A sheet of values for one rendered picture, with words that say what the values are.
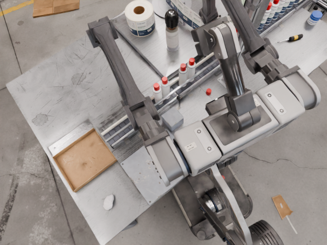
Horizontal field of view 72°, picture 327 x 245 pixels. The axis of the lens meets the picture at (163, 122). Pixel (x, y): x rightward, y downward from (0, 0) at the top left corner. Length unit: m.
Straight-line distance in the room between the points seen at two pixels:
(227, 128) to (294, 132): 1.88
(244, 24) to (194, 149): 0.49
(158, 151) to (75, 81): 1.16
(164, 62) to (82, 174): 0.90
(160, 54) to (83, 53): 0.59
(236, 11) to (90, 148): 1.10
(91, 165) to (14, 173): 1.38
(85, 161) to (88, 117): 0.29
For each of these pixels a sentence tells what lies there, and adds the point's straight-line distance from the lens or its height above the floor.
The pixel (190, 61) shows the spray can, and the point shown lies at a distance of 1.35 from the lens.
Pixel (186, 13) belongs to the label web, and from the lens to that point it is 1.72.
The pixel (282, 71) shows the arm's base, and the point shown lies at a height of 1.49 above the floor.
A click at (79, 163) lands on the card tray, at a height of 0.83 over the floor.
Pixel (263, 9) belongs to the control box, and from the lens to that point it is 1.20.
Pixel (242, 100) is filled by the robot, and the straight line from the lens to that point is 0.64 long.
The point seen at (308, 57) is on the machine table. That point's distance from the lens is 1.90.
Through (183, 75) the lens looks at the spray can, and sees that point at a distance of 1.37.
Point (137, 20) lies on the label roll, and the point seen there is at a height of 1.02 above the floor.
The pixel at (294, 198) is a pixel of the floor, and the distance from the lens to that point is 2.41.
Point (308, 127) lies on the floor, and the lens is 2.65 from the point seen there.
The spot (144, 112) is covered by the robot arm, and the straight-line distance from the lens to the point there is 0.79.
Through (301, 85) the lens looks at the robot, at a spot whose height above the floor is 1.50.
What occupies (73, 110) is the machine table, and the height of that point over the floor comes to 0.83.
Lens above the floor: 2.18
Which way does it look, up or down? 68 degrees down
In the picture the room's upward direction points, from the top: 10 degrees counter-clockwise
